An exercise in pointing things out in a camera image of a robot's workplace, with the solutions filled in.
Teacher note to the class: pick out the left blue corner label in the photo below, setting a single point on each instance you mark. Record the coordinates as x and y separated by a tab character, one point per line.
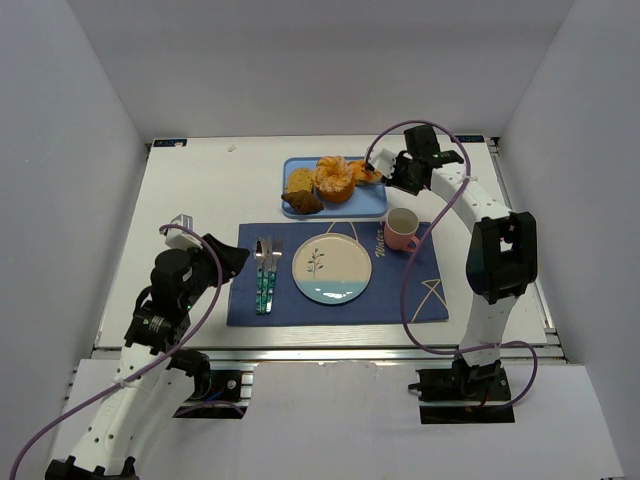
169	143

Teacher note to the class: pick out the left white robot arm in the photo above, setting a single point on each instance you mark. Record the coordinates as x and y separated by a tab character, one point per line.
155	374

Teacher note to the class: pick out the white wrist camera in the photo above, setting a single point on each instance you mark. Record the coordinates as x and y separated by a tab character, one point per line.
180	238
384	162

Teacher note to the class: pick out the knife with teal handle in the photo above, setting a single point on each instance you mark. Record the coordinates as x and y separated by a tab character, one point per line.
266	269

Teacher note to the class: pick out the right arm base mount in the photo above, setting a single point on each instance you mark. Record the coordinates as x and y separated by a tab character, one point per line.
463	395

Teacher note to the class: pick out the cream and blue plate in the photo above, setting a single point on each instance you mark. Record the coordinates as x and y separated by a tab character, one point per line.
331	269

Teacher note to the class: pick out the yellow sliced bread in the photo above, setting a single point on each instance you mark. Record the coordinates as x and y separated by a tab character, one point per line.
300	179

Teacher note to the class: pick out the right blue corner label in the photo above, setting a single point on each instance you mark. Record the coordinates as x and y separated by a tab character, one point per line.
470	138

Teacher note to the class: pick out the blue cloth placemat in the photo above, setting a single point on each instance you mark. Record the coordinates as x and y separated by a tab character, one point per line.
378	303

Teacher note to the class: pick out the large orange bundt bread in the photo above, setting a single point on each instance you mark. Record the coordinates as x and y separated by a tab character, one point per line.
334	179

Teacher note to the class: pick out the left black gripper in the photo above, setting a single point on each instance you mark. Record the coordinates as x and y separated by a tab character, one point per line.
211	261

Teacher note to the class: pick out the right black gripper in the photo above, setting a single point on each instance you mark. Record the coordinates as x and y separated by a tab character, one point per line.
398	171

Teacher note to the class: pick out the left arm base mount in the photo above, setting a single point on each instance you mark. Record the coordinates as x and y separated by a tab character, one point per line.
215	393

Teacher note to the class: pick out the fork with teal handle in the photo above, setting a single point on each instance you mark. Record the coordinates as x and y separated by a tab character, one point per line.
276	254

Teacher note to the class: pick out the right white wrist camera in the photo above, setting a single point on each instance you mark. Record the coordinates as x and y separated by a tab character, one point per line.
384	162

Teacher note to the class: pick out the spoon with teal handle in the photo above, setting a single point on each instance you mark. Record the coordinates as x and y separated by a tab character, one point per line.
260	256

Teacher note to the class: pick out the brown chocolate croissant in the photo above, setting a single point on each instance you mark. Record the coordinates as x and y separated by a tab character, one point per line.
303	202

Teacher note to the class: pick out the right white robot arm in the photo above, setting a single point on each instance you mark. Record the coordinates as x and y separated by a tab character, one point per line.
502	259

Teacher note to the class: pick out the pink ceramic mug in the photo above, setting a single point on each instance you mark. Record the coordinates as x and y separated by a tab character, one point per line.
400	229

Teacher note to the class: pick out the striped orange round bread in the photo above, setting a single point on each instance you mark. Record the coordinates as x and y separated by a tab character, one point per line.
362	175

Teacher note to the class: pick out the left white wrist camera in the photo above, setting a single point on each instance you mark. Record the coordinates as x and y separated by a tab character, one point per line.
180	238

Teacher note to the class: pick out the blue corner label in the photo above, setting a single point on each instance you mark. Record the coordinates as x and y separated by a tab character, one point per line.
470	138
169	143

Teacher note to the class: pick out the aluminium table frame rail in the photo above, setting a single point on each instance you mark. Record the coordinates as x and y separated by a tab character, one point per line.
544	353

